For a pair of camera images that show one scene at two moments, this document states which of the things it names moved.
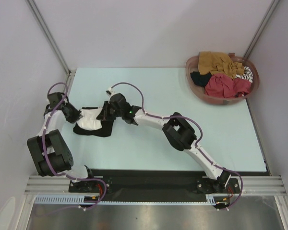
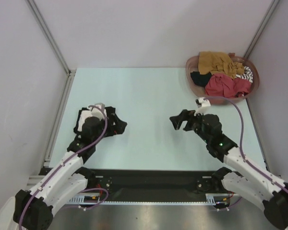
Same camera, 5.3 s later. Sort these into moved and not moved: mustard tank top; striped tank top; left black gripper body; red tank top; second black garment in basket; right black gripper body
Moved: left black gripper body; right black gripper body
Not moved: red tank top; mustard tank top; striped tank top; second black garment in basket
